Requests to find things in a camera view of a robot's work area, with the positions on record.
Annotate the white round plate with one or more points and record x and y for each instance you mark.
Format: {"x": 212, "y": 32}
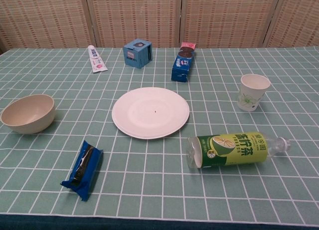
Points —
{"x": 149, "y": 115}

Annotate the bamboo folding screen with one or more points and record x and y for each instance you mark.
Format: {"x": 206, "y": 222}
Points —
{"x": 139, "y": 15}

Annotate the green checkered tablecloth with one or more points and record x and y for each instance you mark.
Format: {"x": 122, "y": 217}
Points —
{"x": 154, "y": 185}

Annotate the green label tea bottle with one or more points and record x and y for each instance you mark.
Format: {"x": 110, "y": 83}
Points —
{"x": 234, "y": 150}

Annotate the blue cube carton box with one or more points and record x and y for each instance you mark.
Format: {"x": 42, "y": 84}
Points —
{"x": 134, "y": 54}

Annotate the white paper cup green flower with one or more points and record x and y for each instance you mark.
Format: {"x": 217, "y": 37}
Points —
{"x": 250, "y": 95}

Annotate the white toothpaste tube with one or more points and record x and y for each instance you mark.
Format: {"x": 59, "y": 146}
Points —
{"x": 96, "y": 60}

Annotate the beige bowl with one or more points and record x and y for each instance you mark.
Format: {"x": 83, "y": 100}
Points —
{"x": 27, "y": 116}

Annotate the blue cookie packet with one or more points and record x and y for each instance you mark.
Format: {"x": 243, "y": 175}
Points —
{"x": 83, "y": 170}

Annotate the blue cookie box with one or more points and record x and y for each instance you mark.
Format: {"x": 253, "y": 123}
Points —
{"x": 182, "y": 65}

